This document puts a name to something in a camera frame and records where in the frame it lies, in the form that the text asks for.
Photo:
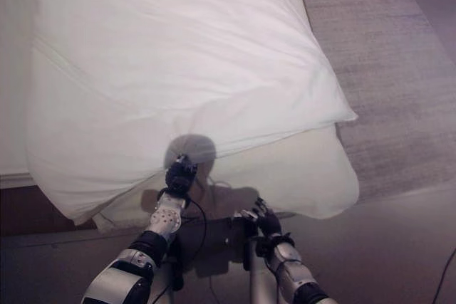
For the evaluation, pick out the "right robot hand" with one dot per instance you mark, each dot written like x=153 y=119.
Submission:
x=268 y=222

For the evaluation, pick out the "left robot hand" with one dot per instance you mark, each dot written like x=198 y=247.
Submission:
x=179 y=177

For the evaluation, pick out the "white duvet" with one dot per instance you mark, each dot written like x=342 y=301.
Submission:
x=171 y=69

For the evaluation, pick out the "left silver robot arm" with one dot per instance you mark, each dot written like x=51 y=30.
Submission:
x=123 y=272

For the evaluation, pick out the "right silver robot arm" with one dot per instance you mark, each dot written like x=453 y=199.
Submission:
x=295 y=268

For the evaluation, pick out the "white sheeted mattress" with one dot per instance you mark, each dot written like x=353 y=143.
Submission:
x=306 y=176

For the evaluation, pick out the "gray rug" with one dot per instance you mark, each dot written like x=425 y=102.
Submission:
x=384 y=87

